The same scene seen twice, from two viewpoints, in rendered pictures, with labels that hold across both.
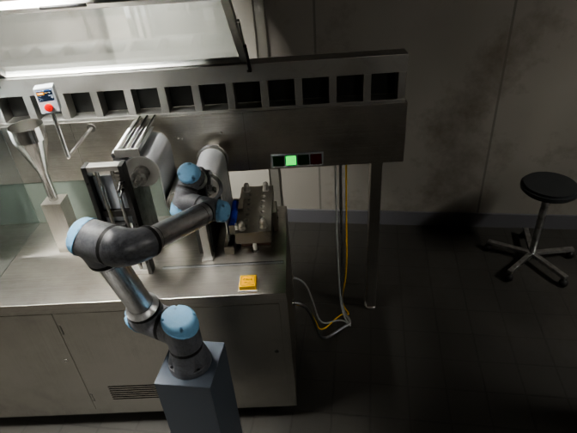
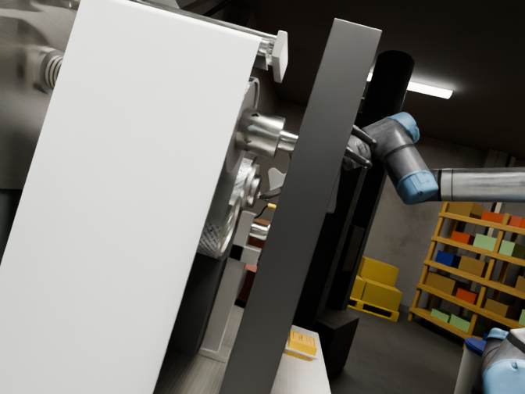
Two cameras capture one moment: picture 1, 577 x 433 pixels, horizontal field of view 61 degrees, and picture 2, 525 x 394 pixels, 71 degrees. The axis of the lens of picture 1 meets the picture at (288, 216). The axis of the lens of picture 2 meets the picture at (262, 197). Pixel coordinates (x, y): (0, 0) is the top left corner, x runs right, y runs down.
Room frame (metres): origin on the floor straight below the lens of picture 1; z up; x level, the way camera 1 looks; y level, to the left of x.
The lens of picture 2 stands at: (1.73, 1.15, 1.25)
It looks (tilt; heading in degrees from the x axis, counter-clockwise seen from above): 0 degrees down; 272
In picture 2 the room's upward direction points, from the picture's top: 17 degrees clockwise
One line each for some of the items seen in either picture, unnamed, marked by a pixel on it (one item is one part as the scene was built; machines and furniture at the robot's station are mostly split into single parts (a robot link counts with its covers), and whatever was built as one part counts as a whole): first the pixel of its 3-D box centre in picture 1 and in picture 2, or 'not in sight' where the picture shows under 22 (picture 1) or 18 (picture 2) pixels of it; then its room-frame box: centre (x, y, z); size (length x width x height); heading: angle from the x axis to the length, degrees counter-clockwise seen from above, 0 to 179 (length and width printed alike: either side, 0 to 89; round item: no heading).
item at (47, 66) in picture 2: not in sight; (69, 77); (2.09, 0.58, 1.33); 0.07 x 0.07 x 0.07; 88
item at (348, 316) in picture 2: not in sight; (349, 210); (1.10, -1.96, 1.34); 0.87 x 0.70 x 2.67; 78
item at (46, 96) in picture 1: (47, 99); not in sight; (1.84, 0.89, 1.66); 0.07 x 0.07 x 0.10; 14
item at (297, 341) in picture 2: (247, 283); (301, 342); (1.55, 0.19, 0.91); 0.07 x 0.07 x 0.02; 88
